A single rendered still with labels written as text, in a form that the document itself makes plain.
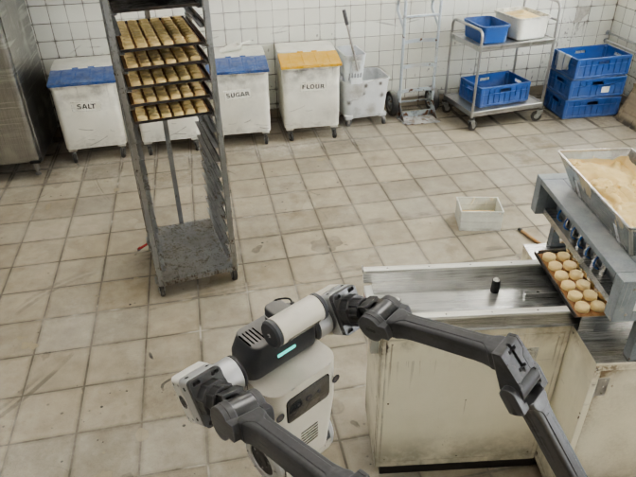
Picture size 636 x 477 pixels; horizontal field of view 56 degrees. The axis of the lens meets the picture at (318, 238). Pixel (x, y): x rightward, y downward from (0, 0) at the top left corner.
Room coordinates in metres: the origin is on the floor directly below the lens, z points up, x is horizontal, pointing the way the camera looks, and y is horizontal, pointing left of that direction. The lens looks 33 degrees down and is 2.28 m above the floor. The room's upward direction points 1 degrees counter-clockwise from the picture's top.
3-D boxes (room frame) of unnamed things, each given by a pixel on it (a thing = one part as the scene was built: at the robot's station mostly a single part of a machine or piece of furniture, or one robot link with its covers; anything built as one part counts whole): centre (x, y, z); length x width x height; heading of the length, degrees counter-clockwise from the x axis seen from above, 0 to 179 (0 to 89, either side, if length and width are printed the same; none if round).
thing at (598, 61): (5.82, -2.71, 0.50); 0.60 x 0.40 x 0.20; 103
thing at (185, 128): (5.21, 1.35, 0.38); 0.64 x 0.54 x 0.77; 12
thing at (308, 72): (5.46, 0.07, 0.38); 0.64 x 0.54 x 0.77; 8
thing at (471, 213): (3.66, -1.16, 0.08); 0.30 x 0.22 x 0.16; 87
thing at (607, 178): (1.78, -1.07, 1.28); 0.54 x 0.27 x 0.06; 2
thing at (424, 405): (1.76, -0.56, 0.45); 0.70 x 0.34 x 0.90; 92
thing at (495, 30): (5.62, -1.58, 0.88); 0.40 x 0.30 x 0.16; 14
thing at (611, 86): (5.82, -2.71, 0.30); 0.60 x 0.40 x 0.20; 101
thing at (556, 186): (1.79, -1.07, 1.01); 0.72 x 0.33 x 0.34; 2
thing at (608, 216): (1.79, -1.07, 1.25); 0.56 x 0.29 x 0.14; 2
